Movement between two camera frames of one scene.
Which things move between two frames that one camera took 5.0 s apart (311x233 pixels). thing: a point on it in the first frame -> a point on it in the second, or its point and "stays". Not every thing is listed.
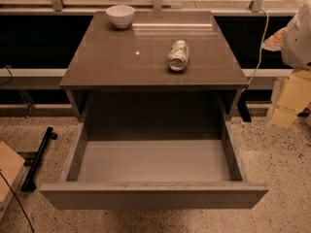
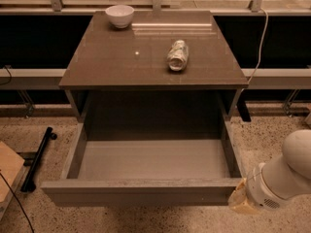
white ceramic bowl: [120, 16] stays
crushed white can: [178, 54] stays
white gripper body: [297, 43] -> [258, 191]
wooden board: [11, 164] stays
